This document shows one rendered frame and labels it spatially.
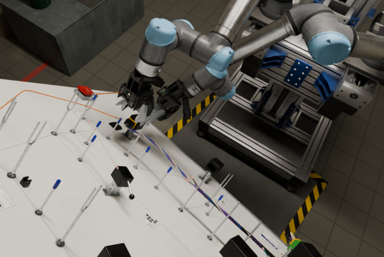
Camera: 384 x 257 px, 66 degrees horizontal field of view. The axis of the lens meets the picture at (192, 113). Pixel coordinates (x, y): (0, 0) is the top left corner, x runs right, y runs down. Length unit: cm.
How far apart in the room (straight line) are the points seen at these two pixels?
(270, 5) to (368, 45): 50
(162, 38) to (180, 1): 262
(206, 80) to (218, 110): 117
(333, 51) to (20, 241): 95
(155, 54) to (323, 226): 187
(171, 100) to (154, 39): 35
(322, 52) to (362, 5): 60
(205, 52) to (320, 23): 41
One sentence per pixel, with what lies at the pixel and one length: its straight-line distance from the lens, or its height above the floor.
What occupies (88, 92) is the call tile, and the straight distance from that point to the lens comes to 119.
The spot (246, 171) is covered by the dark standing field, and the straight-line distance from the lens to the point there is 229.
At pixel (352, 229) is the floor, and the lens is 248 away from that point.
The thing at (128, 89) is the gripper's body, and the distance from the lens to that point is 88.
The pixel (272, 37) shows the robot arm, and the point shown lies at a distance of 115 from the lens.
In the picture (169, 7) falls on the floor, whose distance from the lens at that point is 331.
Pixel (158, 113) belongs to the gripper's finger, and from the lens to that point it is 113.
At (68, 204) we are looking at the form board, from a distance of 71.
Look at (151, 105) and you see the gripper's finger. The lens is 93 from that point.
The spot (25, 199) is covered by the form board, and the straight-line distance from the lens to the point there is 68.
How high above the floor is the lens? 205
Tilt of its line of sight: 57 degrees down
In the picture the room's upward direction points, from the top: 11 degrees clockwise
